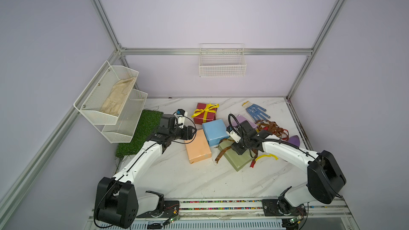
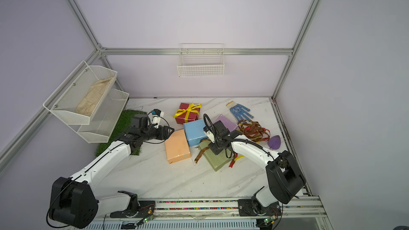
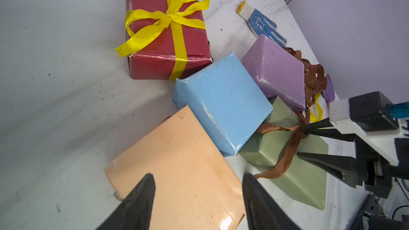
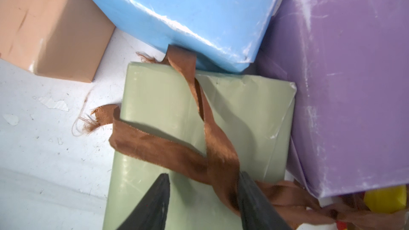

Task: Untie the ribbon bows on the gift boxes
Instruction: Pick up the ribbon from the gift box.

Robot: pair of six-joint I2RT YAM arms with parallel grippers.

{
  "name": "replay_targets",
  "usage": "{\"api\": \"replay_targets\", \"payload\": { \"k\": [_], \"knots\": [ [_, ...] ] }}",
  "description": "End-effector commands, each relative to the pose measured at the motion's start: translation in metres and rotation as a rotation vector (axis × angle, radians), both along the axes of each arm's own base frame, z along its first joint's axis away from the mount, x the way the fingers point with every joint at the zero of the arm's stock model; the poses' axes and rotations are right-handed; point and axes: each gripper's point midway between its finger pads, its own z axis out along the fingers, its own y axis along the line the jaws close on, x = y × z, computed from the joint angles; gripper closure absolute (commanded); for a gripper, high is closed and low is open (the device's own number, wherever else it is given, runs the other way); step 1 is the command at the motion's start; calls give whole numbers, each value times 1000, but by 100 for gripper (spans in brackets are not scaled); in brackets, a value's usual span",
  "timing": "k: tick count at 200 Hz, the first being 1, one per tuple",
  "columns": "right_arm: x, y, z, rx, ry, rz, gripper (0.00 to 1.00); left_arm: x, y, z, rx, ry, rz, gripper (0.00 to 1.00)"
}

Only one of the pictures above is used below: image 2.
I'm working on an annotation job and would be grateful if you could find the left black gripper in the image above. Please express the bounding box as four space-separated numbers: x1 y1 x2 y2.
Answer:
142 126 175 142

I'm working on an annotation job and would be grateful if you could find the upper white mesh shelf basket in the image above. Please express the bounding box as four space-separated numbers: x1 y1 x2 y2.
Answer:
43 61 117 125

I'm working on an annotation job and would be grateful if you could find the red gift box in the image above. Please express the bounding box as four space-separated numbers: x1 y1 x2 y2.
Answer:
173 103 202 125

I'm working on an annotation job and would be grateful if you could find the green artificial grass mat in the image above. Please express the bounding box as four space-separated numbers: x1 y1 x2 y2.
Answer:
95 109 146 157

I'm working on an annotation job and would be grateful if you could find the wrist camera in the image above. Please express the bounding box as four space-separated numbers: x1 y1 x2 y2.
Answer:
206 131 215 143
151 109 164 128

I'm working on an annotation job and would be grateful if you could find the white wire wall basket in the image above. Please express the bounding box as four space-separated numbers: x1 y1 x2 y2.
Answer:
177 43 225 78

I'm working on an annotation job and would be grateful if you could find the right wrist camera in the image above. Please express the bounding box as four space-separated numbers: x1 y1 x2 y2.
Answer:
206 131 215 143

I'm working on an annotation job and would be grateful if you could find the white mesh shelf basket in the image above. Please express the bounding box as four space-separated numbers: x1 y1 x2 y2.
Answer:
43 61 117 125
75 88 129 143

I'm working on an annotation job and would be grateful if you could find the blue dotted work glove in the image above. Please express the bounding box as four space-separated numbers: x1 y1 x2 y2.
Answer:
226 101 253 122

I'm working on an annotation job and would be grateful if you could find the beige cloth in basket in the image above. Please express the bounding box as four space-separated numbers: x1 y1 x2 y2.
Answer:
75 77 113 117

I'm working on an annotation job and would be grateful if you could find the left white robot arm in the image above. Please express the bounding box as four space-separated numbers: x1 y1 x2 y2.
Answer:
46 109 175 229

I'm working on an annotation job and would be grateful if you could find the aluminium front rail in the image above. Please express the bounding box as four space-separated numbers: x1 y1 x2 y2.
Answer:
86 196 333 230

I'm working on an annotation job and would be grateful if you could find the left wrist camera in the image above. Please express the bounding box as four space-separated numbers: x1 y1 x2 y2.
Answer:
151 109 164 128

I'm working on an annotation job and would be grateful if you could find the blue gift box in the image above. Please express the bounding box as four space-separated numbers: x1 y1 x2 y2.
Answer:
183 119 207 147

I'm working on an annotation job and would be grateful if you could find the yellow ribbon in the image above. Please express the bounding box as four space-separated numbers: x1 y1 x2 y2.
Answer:
173 104 202 120
234 155 244 161

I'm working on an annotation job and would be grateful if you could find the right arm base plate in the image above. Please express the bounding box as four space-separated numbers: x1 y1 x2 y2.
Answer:
238 186 282 216

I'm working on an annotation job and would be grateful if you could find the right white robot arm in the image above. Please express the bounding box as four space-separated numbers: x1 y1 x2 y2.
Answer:
203 114 306 215

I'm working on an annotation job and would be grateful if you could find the brown ribbon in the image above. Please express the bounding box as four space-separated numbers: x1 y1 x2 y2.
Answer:
238 120 271 143
193 138 211 165

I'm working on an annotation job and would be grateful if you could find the purple pink-handled spatula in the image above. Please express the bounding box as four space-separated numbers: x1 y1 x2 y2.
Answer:
267 135 281 150

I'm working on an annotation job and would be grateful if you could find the lower white mesh shelf basket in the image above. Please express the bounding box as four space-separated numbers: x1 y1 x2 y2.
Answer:
75 88 129 143

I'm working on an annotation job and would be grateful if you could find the orange gift box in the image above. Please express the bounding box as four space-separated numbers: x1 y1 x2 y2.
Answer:
165 130 191 164

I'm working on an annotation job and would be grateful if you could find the purple gift box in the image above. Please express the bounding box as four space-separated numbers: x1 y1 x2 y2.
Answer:
215 115 238 132

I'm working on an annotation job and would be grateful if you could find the green gift box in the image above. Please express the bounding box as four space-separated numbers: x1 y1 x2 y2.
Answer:
199 143 234 171

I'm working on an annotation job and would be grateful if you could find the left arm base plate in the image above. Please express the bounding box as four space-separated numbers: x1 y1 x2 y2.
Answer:
110 191 156 218

